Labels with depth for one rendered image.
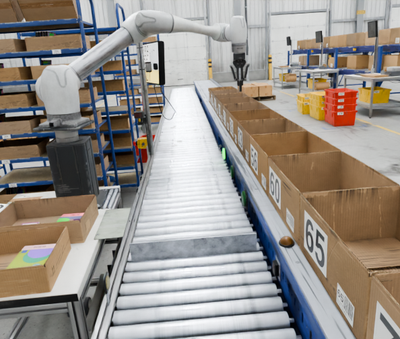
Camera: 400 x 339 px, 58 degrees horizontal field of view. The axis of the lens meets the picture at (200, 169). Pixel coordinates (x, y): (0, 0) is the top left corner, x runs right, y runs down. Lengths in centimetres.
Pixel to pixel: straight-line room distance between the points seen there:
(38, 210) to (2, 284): 61
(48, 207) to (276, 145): 113
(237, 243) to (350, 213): 43
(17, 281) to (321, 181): 113
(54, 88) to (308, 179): 118
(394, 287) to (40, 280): 99
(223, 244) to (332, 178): 51
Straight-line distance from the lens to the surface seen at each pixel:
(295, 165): 145
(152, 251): 135
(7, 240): 158
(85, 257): 144
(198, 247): 134
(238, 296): 116
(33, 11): 317
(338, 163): 151
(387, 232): 121
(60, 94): 180
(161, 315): 111
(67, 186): 188
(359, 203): 113
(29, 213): 188
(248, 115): 257
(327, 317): 87
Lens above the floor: 144
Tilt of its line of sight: 18 degrees down
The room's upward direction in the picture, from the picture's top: 4 degrees counter-clockwise
